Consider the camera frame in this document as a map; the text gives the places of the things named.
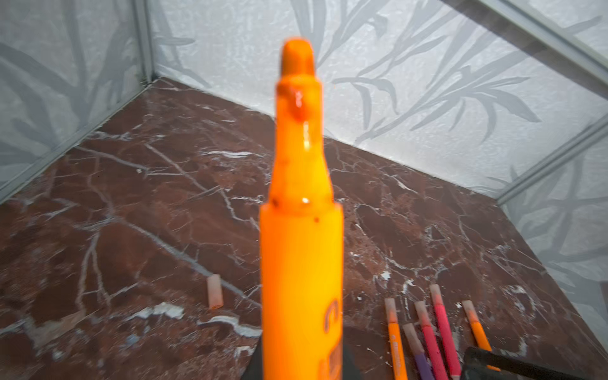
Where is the thick pink marker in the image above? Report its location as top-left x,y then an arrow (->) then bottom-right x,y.
415,301 -> 449,380

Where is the purple marker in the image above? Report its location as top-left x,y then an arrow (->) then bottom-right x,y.
402,323 -> 435,380

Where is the orange pen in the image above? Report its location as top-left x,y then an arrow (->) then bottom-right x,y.
462,300 -> 492,352
260,38 -> 344,379
384,298 -> 408,380

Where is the thin pink pen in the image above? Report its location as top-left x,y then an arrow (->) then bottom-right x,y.
429,283 -> 462,380

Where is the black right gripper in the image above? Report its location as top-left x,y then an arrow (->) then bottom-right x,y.
460,347 -> 589,380

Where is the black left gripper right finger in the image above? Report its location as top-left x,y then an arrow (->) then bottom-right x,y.
342,344 -> 363,380

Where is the pink pen cap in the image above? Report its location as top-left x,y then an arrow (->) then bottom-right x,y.
207,274 -> 224,310

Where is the aluminium frame post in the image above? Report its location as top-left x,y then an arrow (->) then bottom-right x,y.
131,0 -> 155,84

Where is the horizontal aluminium crossbar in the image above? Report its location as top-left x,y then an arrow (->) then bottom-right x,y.
444,1 -> 607,100

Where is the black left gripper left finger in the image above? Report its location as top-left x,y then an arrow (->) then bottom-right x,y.
240,337 -> 264,380

